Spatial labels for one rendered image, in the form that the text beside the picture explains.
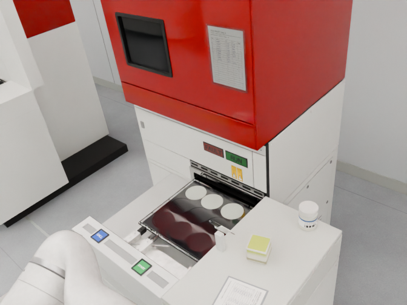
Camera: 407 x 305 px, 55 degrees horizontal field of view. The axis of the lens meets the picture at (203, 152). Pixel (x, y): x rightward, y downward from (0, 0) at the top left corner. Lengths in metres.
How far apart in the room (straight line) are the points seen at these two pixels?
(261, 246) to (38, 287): 0.84
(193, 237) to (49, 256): 0.93
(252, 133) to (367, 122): 1.73
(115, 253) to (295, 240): 0.69
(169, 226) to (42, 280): 0.99
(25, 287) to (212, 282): 0.77
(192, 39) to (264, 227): 0.76
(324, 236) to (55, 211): 2.43
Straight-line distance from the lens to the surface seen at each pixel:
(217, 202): 1.78
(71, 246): 0.78
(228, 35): 1.36
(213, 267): 1.45
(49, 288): 0.79
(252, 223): 1.59
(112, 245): 1.63
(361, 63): 2.94
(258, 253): 1.41
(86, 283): 0.74
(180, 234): 1.67
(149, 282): 1.46
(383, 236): 2.96
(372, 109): 3.04
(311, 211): 1.50
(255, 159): 1.62
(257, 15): 1.31
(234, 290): 1.39
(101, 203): 3.37
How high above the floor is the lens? 2.10
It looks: 35 degrees down
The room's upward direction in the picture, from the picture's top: 8 degrees counter-clockwise
